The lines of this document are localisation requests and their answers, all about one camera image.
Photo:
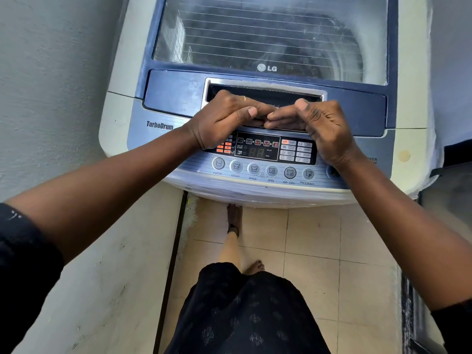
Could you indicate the person's left hand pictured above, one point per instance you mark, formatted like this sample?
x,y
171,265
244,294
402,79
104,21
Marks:
x,y
217,121

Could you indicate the person's right hand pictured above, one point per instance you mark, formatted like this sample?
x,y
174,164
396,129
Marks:
x,y
328,132

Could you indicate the glass washing machine lid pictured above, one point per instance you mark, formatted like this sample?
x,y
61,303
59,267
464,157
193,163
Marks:
x,y
169,92

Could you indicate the white top-load washing machine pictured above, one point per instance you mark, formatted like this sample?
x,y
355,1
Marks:
x,y
121,121

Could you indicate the person's right forearm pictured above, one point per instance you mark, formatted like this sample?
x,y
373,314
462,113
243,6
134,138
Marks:
x,y
405,232

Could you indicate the person's left forearm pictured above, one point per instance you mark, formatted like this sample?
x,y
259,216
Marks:
x,y
103,191

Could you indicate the person's left foot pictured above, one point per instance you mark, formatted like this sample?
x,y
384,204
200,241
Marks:
x,y
235,215

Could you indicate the person's foot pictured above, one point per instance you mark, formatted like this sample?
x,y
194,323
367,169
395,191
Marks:
x,y
255,268
235,215

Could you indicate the person's right foot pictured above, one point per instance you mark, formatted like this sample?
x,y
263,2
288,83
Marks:
x,y
255,268

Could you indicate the black anklet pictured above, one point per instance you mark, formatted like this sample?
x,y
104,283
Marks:
x,y
233,228

